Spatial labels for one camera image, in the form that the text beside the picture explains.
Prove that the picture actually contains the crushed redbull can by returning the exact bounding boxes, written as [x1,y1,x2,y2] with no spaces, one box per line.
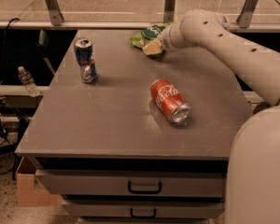
[74,37,97,83]

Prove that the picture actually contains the black cable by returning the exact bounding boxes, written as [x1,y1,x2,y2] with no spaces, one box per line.
[0,17,21,107]

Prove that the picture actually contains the green rice chip bag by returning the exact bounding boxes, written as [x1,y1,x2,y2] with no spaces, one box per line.
[130,22,171,57]

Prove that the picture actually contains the clear plastic water bottle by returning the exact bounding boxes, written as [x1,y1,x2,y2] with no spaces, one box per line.
[18,66,40,97]

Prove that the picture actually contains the black upper drawer handle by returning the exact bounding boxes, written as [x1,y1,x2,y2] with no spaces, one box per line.
[127,181,162,195]

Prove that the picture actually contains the metal bracket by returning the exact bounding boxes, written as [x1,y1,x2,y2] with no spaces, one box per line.
[163,0,175,22]
[45,0,63,26]
[236,0,259,28]

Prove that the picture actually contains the left metal bracket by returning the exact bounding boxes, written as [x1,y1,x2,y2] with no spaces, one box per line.
[45,0,63,26]

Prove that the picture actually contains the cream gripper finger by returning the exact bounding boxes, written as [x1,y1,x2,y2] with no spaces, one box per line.
[142,39,163,55]

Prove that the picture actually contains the grey drawer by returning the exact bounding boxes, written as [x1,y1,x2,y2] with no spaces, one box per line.
[62,200,223,218]
[35,170,224,198]

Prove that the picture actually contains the right metal bracket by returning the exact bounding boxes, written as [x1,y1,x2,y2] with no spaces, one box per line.
[236,0,259,28]

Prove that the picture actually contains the cardboard box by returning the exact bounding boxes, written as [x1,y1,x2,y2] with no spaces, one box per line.
[16,158,62,207]

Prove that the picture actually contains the black drawer handle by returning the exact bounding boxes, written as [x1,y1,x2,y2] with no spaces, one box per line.
[127,181,162,195]
[130,208,157,218]

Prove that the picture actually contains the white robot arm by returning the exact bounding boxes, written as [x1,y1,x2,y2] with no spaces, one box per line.
[143,9,280,224]

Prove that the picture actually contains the middle metal bracket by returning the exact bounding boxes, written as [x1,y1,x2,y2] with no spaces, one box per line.
[163,0,175,22]

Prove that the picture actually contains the orange coca-cola can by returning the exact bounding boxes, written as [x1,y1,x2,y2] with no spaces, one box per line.
[150,78,190,123]

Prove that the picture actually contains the green handled tool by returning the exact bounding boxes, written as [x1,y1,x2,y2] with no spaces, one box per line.
[36,29,55,75]

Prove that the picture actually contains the lower grey drawer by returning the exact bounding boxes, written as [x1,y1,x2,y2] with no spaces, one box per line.
[62,200,223,218]

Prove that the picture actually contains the black lower drawer handle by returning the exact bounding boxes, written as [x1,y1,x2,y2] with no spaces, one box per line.
[130,208,157,218]

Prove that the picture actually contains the upper grey drawer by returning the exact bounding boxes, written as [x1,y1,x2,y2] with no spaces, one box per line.
[35,170,224,198]

